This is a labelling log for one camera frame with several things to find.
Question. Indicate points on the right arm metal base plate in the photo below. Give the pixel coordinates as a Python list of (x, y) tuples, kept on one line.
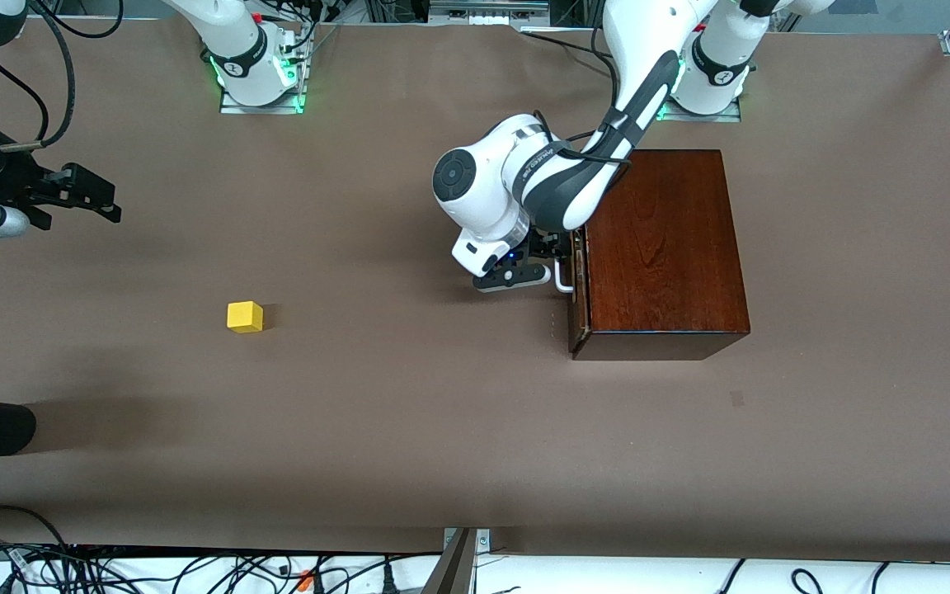
[(261, 108)]

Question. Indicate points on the grey metal bracket beam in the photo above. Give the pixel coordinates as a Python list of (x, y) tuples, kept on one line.
[(454, 569)]

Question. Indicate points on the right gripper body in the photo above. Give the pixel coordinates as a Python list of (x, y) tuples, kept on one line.
[(3, 178)]

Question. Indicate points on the white power strip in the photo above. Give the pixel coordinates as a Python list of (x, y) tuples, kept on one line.
[(487, 18)]

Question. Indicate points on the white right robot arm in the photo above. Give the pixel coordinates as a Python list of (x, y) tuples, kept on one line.
[(236, 41)]

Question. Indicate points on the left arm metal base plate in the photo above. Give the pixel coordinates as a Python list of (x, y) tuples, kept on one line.
[(702, 118)]

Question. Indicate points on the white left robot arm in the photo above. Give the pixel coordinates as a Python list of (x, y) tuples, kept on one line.
[(483, 190)]

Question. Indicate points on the yellow cube block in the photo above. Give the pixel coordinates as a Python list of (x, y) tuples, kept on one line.
[(244, 318)]

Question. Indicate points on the dark brown wooden cabinet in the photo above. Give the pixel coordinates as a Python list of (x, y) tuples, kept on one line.
[(673, 264)]

